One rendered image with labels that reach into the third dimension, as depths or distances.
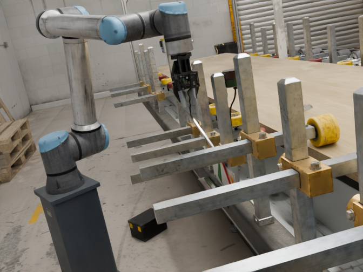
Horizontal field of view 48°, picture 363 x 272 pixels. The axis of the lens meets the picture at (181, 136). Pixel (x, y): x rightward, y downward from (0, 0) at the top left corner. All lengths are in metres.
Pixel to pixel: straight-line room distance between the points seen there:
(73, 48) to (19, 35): 7.54
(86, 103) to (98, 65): 7.24
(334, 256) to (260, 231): 0.57
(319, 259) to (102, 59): 8.77
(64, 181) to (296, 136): 1.40
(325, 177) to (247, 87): 0.35
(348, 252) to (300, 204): 0.31
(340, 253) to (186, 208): 0.29
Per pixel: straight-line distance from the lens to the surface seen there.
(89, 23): 1.49
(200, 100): 1.54
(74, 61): 1.94
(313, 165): 0.80
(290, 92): 0.81
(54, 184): 2.05
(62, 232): 2.06
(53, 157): 2.01
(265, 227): 1.17
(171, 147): 1.51
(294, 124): 0.83
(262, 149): 1.02
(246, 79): 1.04
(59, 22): 1.68
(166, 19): 1.35
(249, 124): 1.07
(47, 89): 9.43
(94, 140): 2.07
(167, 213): 0.76
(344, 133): 1.23
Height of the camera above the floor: 1.28
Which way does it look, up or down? 15 degrees down
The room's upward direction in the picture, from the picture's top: 11 degrees counter-clockwise
